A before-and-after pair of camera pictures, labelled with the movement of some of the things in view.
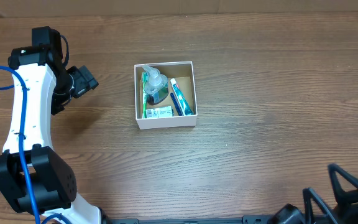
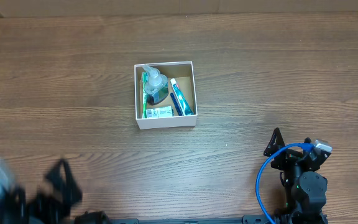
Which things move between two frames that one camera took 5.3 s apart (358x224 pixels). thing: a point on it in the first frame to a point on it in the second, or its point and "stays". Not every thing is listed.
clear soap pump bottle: [156, 86] stays
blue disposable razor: [176, 105] stays
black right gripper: [334, 211] to [289, 158]
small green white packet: [163, 112] stays
